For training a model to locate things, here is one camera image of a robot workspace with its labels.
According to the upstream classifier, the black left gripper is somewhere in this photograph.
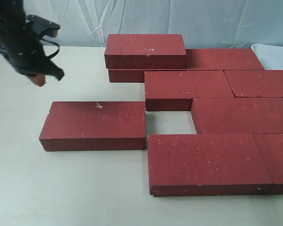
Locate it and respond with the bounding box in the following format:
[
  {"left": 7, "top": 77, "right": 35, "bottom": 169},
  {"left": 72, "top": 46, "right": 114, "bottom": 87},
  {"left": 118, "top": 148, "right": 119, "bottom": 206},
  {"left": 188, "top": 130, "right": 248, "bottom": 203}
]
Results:
[{"left": 0, "top": 0, "right": 64, "bottom": 87}]

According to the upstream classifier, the red brick second row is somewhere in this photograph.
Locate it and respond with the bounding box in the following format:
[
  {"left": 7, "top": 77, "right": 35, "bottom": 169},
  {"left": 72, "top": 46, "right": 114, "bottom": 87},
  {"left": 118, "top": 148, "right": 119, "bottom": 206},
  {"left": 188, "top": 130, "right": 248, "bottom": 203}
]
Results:
[
  {"left": 224, "top": 70, "right": 283, "bottom": 98},
  {"left": 144, "top": 71, "right": 234, "bottom": 112}
]

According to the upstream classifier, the red brick stacked top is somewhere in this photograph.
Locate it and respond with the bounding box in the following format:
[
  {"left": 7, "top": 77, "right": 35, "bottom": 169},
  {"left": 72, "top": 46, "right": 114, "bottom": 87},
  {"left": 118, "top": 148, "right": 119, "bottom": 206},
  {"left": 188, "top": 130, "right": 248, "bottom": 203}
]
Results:
[{"left": 104, "top": 34, "right": 187, "bottom": 69}]

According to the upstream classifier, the red brick third row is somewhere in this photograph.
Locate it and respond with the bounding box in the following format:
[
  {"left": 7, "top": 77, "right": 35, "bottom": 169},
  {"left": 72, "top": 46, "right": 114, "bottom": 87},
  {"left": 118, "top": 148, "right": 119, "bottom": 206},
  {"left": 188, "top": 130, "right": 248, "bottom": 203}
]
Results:
[{"left": 191, "top": 97, "right": 283, "bottom": 134}]

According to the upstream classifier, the red brick back row right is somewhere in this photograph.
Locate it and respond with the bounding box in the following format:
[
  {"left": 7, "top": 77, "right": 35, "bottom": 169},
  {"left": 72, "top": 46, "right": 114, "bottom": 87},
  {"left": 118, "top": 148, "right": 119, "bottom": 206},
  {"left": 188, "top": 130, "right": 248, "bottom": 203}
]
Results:
[{"left": 186, "top": 48, "right": 264, "bottom": 71}]

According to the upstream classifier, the white backdrop curtain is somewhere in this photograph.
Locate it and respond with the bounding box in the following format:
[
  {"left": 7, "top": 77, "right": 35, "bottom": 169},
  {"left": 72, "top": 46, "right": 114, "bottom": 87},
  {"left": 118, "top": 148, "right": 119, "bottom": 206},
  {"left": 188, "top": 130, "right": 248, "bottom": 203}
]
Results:
[{"left": 0, "top": 0, "right": 283, "bottom": 50}]

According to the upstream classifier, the white plastic tray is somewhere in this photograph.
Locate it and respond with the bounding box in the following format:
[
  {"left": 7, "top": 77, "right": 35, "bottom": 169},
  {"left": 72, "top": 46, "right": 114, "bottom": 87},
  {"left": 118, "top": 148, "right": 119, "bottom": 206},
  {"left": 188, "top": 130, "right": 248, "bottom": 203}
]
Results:
[{"left": 251, "top": 44, "right": 283, "bottom": 70}]

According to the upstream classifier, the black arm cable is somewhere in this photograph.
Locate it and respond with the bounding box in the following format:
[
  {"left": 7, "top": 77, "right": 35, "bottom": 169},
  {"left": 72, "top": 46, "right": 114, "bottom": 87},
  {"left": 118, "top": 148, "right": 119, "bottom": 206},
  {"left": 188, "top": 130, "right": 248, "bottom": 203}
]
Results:
[{"left": 39, "top": 39, "right": 60, "bottom": 59}]

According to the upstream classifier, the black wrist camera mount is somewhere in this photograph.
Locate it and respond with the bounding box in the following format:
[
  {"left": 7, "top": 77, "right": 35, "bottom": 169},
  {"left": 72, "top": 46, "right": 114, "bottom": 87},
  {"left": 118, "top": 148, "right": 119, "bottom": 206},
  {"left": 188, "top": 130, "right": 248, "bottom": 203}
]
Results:
[{"left": 26, "top": 15, "right": 61, "bottom": 38}]

